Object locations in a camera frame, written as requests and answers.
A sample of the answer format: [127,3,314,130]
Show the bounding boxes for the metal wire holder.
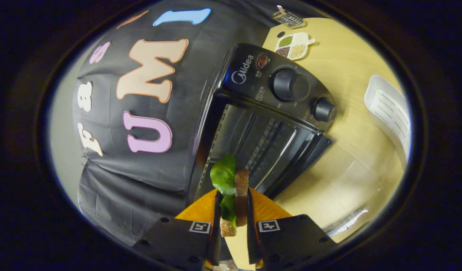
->
[272,5,307,29]

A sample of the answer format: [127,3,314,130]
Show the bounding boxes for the black toaster oven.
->
[186,43,384,238]

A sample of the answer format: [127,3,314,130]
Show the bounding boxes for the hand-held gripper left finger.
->
[132,189,222,271]

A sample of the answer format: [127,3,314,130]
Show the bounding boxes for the white plastic tray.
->
[364,75,412,166]

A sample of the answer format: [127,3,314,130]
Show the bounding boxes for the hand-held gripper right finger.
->
[246,187,339,270]

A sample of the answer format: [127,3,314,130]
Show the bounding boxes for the white divided grain dish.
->
[274,32,316,61]

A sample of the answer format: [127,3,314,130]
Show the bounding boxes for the lettuce sandwich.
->
[210,152,250,238]

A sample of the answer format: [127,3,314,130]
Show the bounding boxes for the black backdrop cloth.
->
[72,0,280,247]

